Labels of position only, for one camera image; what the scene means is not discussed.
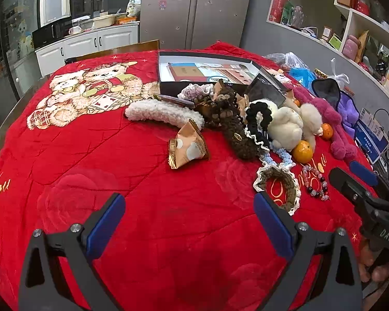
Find tan snack packet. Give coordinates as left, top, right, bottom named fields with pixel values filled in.
left=168, top=119, right=211, bottom=170

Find pink case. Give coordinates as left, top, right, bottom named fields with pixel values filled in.
left=342, top=35, right=360, bottom=59

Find dark brown flat hair clip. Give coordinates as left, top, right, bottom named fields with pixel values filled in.
left=153, top=93, right=195, bottom=108

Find black white frilled scrunchie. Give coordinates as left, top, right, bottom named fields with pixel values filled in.
left=245, top=126, right=273, bottom=151

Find blue white carton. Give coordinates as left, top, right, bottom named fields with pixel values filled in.
left=355, top=107, right=389, bottom=164

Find red box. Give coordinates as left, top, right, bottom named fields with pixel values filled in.
left=268, top=0, right=290, bottom=24

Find glass door with stickers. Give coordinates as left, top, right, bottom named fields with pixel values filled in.
left=0, top=6, right=41, bottom=130

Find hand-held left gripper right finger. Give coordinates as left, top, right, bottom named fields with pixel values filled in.
left=253, top=191, right=364, bottom=311

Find white kitchen cabinet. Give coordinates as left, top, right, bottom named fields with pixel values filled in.
left=35, top=24, right=140, bottom=76

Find beige fluffy plush toy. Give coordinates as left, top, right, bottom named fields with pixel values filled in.
left=300, top=103, right=324, bottom=145

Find red printed blanket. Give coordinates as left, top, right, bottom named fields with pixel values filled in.
left=0, top=41, right=389, bottom=311

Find pink crochet scrunchie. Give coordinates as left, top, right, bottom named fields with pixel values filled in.
left=178, top=83, right=214, bottom=101

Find clear plastic bottles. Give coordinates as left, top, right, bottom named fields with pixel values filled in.
left=290, top=5, right=305, bottom=29

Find black cloth bag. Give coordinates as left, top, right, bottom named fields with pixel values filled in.
left=312, top=78, right=342, bottom=100

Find clear bag with dark contents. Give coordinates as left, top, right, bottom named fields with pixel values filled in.
left=265, top=53, right=290, bottom=66

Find black glossy packet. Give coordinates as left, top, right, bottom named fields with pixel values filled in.
left=246, top=67, right=287, bottom=107

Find white fuzzy hair clip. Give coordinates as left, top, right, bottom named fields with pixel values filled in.
left=125, top=100, right=205, bottom=129

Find grey tray box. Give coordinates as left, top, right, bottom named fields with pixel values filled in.
left=158, top=51, right=263, bottom=95

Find silver refrigerator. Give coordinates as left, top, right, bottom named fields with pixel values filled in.
left=139, top=0, right=263, bottom=51

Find bead bracelet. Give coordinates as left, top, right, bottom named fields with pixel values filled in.
left=301, top=165, right=330, bottom=200

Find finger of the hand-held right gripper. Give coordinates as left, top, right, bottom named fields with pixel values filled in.
left=349, top=160, right=389, bottom=201
left=329, top=167, right=380, bottom=213

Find white plastic bag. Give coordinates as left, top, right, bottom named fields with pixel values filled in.
left=331, top=58, right=351, bottom=89

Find white wall shelf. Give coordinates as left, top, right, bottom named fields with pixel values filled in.
left=266, top=0, right=389, bottom=100

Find cream basin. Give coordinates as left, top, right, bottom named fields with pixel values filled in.
left=81, top=15, right=117, bottom=29

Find black microwave oven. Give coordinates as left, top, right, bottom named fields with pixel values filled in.
left=32, top=17, right=73, bottom=50

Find pink plush toy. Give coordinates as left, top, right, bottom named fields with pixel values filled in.
left=290, top=86, right=359, bottom=161

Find brown white crochet scrunchie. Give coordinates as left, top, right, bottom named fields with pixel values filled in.
left=253, top=164, right=302, bottom=216

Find cream plush toy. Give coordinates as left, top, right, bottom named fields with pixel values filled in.
left=266, top=100, right=304, bottom=151

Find person's right hand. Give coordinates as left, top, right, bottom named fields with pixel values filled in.
left=358, top=241, right=389, bottom=284

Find purple cloth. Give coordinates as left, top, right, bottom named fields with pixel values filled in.
left=337, top=91, right=361, bottom=138

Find green box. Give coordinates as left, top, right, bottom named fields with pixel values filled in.
left=281, top=1, right=294, bottom=26

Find dark brown knitted pouch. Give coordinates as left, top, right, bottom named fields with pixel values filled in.
left=211, top=86, right=261, bottom=161

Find clear bag with red contents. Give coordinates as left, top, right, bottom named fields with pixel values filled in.
left=280, top=52, right=308, bottom=72

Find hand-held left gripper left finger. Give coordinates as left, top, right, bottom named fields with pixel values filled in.
left=18, top=193, right=127, bottom=311

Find blue plastic bag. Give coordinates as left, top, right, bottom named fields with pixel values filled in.
left=287, top=67, right=317, bottom=89

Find grey table desktop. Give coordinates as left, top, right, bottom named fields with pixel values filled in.
left=0, top=75, right=51, bottom=169

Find blue white crochet strap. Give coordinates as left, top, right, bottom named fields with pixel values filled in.
left=259, top=146, right=295, bottom=169

